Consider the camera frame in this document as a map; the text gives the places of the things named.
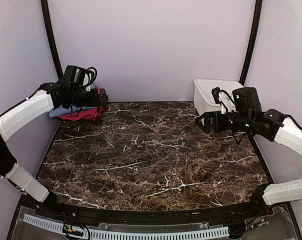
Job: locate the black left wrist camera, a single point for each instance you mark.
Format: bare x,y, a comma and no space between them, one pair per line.
77,75

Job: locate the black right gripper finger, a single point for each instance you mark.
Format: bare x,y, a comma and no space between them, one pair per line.
205,126
205,117

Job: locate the folded pink red garment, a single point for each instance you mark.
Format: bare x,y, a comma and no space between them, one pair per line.
79,113

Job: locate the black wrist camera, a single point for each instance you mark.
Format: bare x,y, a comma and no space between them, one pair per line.
77,75
246,99

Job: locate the blue cloth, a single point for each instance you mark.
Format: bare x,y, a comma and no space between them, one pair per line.
71,102

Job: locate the folded red garment underneath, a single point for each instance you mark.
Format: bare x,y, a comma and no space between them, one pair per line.
98,112

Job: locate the white plastic bin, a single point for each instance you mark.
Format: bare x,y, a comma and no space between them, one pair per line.
203,98

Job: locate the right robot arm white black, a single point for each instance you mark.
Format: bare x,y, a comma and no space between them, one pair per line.
275,127

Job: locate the right black frame post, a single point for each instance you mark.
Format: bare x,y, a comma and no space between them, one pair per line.
251,42

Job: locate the black frame post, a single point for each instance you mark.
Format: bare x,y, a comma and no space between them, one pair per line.
51,39
251,42

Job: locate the white slotted cable duct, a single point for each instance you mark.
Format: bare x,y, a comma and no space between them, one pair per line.
109,231

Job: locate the light blue button shirt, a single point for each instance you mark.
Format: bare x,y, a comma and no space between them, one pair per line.
58,112

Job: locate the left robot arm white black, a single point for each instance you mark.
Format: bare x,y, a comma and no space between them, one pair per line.
47,97

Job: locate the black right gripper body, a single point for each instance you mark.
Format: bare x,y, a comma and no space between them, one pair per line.
222,126

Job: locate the left black frame post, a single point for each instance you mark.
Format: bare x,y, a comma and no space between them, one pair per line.
51,39

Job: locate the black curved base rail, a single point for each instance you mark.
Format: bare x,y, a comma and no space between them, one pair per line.
225,215

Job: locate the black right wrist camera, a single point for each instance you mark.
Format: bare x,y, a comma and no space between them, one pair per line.
246,99

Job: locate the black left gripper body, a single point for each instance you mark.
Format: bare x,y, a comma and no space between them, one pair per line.
78,98

